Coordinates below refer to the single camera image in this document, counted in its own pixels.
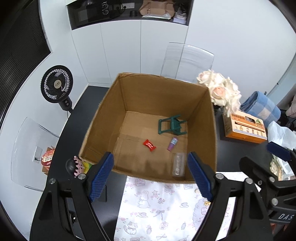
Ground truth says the white plastic bag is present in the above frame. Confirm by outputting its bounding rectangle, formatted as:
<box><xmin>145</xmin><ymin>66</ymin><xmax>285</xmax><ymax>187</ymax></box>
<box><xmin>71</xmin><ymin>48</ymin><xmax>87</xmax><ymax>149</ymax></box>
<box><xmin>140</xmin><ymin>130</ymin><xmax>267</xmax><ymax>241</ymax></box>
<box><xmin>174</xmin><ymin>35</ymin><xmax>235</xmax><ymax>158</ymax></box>
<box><xmin>267</xmin><ymin>121</ymin><xmax>295</xmax><ymax>181</ymax></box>

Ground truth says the beige handbag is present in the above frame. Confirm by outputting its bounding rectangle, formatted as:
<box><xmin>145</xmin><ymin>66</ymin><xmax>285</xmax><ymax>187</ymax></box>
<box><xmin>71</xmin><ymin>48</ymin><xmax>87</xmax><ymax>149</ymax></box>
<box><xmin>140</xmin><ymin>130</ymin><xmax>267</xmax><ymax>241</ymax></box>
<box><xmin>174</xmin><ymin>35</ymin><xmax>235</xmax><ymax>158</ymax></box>
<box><xmin>139</xmin><ymin>1</ymin><xmax>175</xmax><ymax>18</ymax></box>

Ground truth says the pink patterned table mat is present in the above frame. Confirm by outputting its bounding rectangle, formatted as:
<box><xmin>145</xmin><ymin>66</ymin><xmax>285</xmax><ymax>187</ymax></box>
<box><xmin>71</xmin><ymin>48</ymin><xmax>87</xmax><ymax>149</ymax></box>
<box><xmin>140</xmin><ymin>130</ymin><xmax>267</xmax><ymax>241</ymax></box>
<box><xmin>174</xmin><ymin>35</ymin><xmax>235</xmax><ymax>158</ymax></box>
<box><xmin>113</xmin><ymin>176</ymin><xmax>236</xmax><ymax>241</ymax></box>

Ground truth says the red snack bag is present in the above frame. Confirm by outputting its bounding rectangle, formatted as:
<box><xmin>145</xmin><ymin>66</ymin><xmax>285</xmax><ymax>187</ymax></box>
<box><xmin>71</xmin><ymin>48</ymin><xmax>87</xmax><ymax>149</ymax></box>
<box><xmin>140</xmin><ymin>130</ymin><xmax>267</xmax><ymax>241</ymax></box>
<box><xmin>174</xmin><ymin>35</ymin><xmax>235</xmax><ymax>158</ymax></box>
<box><xmin>41</xmin><ymin>147</ymin><xmax>55</xmax><ymax>175</ymax></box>

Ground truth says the blue checked blanket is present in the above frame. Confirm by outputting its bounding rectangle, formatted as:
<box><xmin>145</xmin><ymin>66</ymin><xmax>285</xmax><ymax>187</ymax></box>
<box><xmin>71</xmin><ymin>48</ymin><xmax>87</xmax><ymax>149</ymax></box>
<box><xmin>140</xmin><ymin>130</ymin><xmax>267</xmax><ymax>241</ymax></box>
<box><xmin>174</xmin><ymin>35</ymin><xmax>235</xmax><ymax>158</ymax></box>
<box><xmin>240</xmin><ymin>91</ymin><xmax>281</xmax><ymax>128</ymax></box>

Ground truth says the green toy chair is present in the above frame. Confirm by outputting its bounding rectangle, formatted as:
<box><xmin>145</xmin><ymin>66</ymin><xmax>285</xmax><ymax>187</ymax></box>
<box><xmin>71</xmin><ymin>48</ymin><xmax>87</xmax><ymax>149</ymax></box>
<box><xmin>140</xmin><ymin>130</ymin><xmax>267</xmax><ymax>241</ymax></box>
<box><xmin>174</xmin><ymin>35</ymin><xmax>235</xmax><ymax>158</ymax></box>
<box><xmin>158</xmin><ymin>114</ymin><xmax>187</xmax><ymax>136</ymax></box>

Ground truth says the black desk fan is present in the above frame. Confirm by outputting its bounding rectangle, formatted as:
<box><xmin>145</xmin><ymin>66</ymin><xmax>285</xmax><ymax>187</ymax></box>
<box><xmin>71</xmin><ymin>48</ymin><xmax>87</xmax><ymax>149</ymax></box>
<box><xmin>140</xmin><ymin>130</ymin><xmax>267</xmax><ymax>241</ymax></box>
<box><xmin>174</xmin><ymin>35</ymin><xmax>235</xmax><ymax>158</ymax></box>
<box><xmin>40</xmin><ymin>65</ymin><xmax>73</xmax><ymax>113</ymax></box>

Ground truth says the brown cardboard box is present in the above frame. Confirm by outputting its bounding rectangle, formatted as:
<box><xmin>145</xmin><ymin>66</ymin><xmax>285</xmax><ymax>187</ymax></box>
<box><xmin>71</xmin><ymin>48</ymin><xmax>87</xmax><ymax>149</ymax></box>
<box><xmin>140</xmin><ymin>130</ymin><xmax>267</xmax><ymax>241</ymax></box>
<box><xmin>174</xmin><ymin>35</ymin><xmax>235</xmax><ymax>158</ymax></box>
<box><xmin>79</xmin><ymin>73</ymin><xmax>217</xmax><ymax>183</ymax></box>

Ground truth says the clear chair at left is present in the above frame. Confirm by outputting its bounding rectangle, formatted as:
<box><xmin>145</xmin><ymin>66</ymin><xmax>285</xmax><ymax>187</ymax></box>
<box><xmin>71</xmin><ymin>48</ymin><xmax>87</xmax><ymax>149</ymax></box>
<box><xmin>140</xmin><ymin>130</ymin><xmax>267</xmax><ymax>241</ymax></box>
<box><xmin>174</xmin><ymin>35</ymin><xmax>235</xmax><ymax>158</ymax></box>
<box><xmin>11</xmin><ymin>117</ymin><xmax>59</xmax><ymax>192</ymax></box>

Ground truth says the black wall oven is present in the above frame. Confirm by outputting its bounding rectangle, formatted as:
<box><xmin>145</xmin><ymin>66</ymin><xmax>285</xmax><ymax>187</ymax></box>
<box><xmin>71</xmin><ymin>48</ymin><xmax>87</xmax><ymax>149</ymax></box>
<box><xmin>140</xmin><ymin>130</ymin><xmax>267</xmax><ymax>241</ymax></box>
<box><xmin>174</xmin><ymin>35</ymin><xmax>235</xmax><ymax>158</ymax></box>
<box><xmin>66</xmin><ymin>1</ymin><xmax>99</xmax><ymax>30</ymax></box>

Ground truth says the pink clothes pile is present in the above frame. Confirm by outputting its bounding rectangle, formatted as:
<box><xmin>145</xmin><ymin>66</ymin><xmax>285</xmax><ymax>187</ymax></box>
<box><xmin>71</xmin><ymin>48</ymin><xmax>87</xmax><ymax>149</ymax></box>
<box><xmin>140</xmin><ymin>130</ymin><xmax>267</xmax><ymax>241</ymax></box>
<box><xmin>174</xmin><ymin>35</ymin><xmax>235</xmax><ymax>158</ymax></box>
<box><xmin>285</xmin><ymin>95</ymin><xmax>296</xmax><ymax>118</ymax></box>

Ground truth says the orange tissue box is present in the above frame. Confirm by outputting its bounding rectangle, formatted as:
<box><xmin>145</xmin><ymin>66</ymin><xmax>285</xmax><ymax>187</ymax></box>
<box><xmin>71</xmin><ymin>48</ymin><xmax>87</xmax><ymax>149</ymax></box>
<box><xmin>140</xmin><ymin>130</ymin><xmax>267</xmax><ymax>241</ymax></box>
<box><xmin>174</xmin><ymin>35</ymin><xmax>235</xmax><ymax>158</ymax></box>
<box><xmin>223</xmin><ymin>111</ymin><xmax>267</xmax><ymax>144</ymax></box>

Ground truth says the red candy wrapper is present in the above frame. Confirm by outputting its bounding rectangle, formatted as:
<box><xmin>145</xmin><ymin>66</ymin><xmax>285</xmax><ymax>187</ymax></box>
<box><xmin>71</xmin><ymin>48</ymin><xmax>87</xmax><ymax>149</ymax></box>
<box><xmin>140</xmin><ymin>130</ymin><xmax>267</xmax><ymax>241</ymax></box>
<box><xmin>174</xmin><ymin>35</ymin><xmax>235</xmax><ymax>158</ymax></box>
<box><xmin>143</xmin><ymin>139</ymin><xmax>156</xmax><ymax>152</ymax></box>

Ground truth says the cartoon boy figurine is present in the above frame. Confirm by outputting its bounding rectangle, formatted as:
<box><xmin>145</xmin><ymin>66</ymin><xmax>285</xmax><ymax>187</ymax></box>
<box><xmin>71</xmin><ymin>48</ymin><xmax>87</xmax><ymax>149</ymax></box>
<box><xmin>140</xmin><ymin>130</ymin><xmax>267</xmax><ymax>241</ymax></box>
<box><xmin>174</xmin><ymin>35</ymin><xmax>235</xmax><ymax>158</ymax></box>
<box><xmin>65</xmin><ymin>156</ymin><xmax>92</xmax><ymax>177</ymax></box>

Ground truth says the pink rose bouquet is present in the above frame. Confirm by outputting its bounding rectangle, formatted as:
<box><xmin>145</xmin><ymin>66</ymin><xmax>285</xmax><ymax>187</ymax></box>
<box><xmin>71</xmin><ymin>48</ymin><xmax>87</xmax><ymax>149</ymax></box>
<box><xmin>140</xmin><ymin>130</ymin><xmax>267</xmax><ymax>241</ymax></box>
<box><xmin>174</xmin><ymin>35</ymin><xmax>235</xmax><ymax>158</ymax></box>
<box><xmin>197</xmin><ymin>70</ymin><xmax>242</xmax><ymax>117</ymax></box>

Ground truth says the small blue purple bottle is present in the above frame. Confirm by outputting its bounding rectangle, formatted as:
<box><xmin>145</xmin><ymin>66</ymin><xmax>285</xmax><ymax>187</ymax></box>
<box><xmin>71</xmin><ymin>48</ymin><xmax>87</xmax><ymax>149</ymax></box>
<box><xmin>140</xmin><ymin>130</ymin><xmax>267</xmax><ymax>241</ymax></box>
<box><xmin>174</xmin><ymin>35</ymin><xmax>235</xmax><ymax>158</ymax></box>
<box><xmin>167</xmin><ymin>137</ymin><xmax>178</xmax><ymax>151</ymax></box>

